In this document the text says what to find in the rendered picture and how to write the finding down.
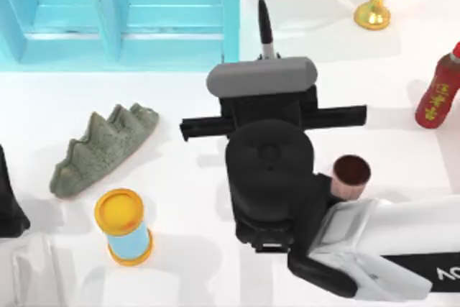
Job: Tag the black marker pen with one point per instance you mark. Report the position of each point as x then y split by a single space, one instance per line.
266 26

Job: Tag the brown cup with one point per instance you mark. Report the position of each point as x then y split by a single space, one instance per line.
351 174

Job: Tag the light blue rack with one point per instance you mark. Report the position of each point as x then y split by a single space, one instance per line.
108 16

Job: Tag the grey-green mountain-shaped holder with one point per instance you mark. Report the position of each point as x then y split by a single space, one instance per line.
104 152

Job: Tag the red bottle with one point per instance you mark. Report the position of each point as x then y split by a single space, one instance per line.
436 98

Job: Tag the yellow and blue can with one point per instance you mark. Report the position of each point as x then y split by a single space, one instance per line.
124 224

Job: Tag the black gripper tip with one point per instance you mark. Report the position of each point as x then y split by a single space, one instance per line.
10 202

